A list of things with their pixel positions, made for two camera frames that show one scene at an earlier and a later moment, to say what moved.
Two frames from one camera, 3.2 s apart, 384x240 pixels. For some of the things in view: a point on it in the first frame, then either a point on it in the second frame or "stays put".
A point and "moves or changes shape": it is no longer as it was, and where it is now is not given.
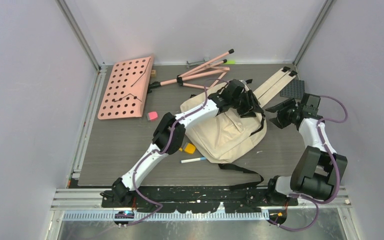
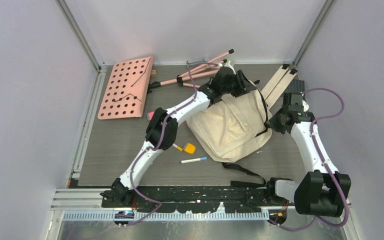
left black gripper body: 243,103 to 238,86
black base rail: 180,199 stays put
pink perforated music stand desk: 126,93 stays put
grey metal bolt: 206,59 stays put
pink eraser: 152,115 stays put
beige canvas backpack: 228,138 moves or changes shape
